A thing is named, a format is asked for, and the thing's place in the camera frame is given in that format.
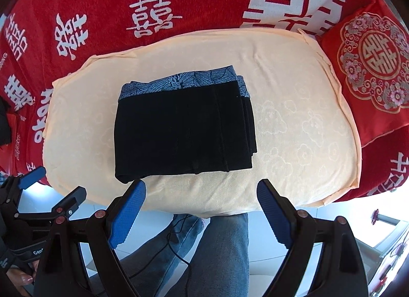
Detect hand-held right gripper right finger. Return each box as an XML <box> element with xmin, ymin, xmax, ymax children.
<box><xmin>257</xmin><ymin>179</ymin><xmax>368</xmax><ymax>297</ymax></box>

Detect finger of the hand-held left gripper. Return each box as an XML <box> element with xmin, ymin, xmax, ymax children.
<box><xmin>5</xmin><ymin>166</ymin><xmax>47</xmax><ymax>203</ymax></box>
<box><xmin>19</xmin><ymin>186</ymin><xmax>87</xmax><ymax>221</ymax></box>

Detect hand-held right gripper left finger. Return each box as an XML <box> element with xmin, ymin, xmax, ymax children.
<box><xmin>33</xmin><ymin>179</ymin><xmax>147</xmax><ymax>297</ymax></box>

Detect black pants with patterned waistband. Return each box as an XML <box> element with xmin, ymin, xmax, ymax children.
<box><xmin>114</xmin><ymin>65</ymin><xmax>258</xmax><ymax>184</ymax></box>

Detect person's left hand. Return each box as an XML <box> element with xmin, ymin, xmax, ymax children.
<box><xmin>0</xmin><ymin>260</ymin><xmax>40</xmax><ymax>297</ymax></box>

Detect person's left leg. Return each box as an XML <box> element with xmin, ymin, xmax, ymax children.
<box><xmin>93</xmin><ymin>214</ymin><xmax>205</xmax><ymax>297</ymax></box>

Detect person's leg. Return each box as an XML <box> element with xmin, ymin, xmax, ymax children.
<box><xmin>179</xmin><ymin>212</ymin><xmax>250</xmax><ymax>297</ymax></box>
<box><xmin>93</xmin><ymin>214</ymin><xmax>205</xmax><ymax>297</ymax></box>

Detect dark cloth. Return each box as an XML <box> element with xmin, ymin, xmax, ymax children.
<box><xmin>0</xmin><ymin>97</ymin><xmax>12</xmax><ymax>146</ymax></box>

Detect person's right leg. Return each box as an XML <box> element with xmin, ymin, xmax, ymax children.
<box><xmin>179</xmin><ymin>212</ymin><xmax>250</xmax><ymax>297</ymax></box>

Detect peach towel blanket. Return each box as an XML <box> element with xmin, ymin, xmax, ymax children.
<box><xmin>41</xmin><ymin>27</ymin><xmax>363</xmax><ymax>219</ymax></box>

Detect white cabinet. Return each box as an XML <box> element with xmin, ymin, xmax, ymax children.
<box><xmin>356</xmin><ymin>209</ymin><xmax>409</xmax><ymax>297</ymax></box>

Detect red embroidered cushion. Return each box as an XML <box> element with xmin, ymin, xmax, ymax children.
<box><xmin>316</xmin><ymin>0</ymin><xmax>409</xmax><ymax>147</ymax></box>

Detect black cable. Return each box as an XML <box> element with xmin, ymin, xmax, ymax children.
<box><xmin>96</xmin><ymin>214</ymin><xmax>194</xmax><ymax>297</ymax></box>

